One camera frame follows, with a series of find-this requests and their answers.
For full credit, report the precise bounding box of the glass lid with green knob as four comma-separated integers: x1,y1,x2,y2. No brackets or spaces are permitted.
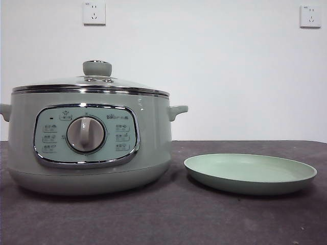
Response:
12,60,170,94

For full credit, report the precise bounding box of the pale green electric steamer pot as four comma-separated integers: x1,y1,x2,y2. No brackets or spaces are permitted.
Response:
0,89,189,196

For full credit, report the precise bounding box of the pale green round plate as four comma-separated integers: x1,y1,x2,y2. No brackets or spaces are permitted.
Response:
183,153,318,197

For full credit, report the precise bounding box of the white wall socket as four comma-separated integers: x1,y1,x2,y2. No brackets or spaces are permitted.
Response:
82,2,106,26
299,5,322,29

